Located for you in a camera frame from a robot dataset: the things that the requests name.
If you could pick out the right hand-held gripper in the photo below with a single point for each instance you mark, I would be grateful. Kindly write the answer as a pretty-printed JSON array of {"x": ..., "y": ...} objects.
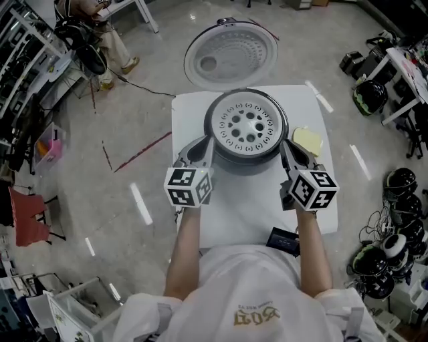
[{"x": 311, "y": 190}]

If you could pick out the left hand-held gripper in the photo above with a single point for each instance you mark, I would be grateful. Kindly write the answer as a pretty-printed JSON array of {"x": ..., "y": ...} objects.
[{"x": 182, "y": 187}]

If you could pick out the white perforated steam tray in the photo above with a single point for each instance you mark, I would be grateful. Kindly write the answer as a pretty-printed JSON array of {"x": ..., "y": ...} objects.
[{"x": 234, "y": 140}]

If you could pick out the black rice cooker body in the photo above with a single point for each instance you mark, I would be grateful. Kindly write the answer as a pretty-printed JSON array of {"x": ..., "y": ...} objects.
[{"x": 247, "y": 167}]

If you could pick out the person's left forearm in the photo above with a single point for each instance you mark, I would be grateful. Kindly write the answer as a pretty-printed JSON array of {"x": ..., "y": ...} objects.
[{"x": 184, "y": 254}]

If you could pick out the person's right forearm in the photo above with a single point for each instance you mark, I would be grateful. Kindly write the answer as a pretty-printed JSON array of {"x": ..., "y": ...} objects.
[{"x": 314, "y": 254}]

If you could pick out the yellow sponge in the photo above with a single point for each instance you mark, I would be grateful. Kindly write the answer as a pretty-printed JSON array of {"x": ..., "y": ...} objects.
[{"x": 307, "y": 140}]

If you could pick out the black waist display device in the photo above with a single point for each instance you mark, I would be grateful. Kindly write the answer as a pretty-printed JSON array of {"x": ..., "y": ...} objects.
[{"x": 282, "y": 241}]

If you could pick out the black helmet green pattern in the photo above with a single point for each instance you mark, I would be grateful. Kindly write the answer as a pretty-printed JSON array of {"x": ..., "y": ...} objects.
[{"x": 369, "y": 97}]

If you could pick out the black equipment case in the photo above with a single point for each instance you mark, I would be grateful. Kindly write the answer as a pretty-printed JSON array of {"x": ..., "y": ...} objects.
[{"x": 351, "y": 60}]

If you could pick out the black office chair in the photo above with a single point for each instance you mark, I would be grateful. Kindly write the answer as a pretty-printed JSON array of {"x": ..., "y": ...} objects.
[{"x": 416, "y": 137}]

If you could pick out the pile of black helmets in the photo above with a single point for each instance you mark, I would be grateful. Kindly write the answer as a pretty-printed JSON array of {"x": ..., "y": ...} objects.
[{"x": 371, "y": 260}]

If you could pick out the thin red floor tape strip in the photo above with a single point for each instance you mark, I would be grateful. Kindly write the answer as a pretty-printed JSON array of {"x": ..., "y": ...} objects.
[{"x": 264, "y": 29}]

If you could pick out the person's white shirt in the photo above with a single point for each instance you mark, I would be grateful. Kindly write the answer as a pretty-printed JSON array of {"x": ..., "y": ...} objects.
[{"x": 247, "y": 290}]

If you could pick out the white desk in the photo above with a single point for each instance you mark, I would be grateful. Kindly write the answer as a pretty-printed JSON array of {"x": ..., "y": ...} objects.
[{"x": 401, "y": 60}]

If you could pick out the clear plastic storage box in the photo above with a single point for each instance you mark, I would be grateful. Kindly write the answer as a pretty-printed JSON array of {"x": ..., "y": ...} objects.
[{"x": 50, "y": 147}]

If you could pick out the white side table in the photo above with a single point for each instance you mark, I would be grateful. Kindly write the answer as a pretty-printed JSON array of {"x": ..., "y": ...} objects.
[{"x": 148, "y": 18}]

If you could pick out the white plastic organizer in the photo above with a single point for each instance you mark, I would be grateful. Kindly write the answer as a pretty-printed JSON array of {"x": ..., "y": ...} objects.
[{"x": 411, "y": 300}]

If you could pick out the red fabric folding chair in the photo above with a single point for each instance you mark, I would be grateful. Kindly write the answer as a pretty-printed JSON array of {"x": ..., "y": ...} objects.
[{"x": 28, "y": 220}]

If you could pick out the white floral print table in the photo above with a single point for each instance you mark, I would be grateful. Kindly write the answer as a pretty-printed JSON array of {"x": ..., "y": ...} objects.
[{"x": 67, "y": 310}]

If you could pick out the white metal shelf rack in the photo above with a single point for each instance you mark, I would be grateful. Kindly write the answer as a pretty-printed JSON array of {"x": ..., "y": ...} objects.
[{"x": 16, "y": 50}]

